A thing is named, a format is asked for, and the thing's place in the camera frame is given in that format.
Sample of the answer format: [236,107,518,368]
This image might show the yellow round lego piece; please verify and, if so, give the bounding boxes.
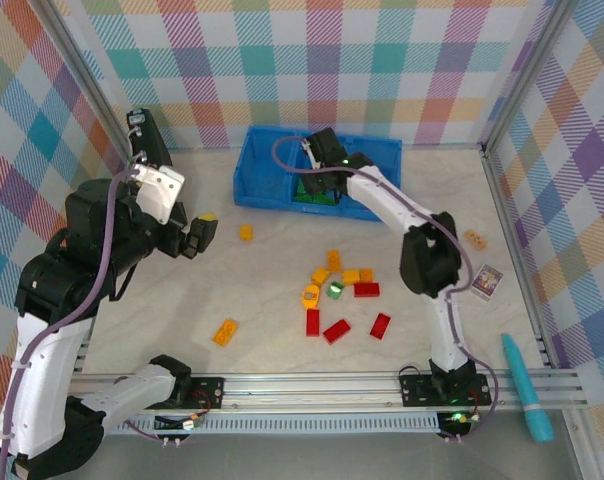
[298,283,322,310]

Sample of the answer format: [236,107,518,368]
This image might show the aluminium frame post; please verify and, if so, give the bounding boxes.
[479,0,583,154]
[31,0,133,151]

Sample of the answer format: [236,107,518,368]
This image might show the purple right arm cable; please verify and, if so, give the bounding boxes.
[273,135,498,445]

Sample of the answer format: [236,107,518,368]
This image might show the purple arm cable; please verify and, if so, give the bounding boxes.
[273,135,498,445]
[0,167,181,480]

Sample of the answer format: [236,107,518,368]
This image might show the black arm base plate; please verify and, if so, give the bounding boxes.
[399,372,493,409]
[171,375,226,412]

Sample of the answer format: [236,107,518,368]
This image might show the aluminium side rail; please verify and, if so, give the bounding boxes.
[71,319,94,375]
[480,147,558,371]

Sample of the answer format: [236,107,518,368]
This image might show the white slotted cable duct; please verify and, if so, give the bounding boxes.
[101,412,441,435]

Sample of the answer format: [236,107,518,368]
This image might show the black case with metal latches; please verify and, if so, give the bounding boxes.
[125,107,188,226]

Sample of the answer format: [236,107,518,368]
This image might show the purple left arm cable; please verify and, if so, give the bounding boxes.
[0,167,181,480]

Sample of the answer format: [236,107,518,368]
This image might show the teal marker pen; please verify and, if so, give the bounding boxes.
[501,332,556,444]

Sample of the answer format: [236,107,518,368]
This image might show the blue three-compartment bin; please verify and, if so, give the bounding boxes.
[231,124,403,225]

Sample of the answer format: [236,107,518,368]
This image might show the small power connector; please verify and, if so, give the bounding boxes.
[436,410,476,437]
[154,413,206,432]

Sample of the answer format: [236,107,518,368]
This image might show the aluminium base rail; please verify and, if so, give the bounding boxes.
[69,369,583,416]

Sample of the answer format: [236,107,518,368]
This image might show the purple card box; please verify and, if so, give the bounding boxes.
[472,266,504,302]

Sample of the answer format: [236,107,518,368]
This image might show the orange lego plate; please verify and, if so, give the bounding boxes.
[212,318,240,347]

